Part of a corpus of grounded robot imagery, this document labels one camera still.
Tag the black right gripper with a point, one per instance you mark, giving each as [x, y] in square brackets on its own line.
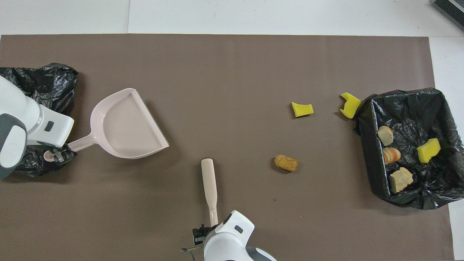
[201, 233]

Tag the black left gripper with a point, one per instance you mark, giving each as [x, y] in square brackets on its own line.
[59, 148]

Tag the beige hand brush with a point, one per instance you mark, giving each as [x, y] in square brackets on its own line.
[209, 181]

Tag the beige plastic dustpan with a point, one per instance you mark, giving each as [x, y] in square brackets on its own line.
[127, 123]

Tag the large tan stone chunk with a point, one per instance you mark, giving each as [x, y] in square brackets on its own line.
[400, 180]

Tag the small tan stone chunk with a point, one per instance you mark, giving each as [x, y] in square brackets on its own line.
[385, 135]

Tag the rounded yellow sponge piece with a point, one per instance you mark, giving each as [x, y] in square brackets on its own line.
[427, 150]

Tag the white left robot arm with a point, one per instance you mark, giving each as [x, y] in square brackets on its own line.
[18, 108]

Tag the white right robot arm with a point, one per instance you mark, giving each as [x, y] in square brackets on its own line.
[232, 239]

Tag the bin wrapped in black bag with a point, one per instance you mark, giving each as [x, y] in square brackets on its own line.
[50, 83]

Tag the open bin with black bag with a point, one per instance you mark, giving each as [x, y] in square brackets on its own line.
[373, 163]

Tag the brown sponge chunk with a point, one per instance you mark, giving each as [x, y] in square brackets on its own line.
[286, 163]

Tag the brown paper table mat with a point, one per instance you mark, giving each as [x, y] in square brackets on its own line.
[217, 90]

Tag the wedge yellow sponge piece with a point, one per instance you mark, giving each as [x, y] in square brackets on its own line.
[301, 110]

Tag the notched yellow sponge piece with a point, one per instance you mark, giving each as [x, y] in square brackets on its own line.
[351, 107]

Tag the dark grey slatted device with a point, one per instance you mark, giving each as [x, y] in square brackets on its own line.
[451, 11]

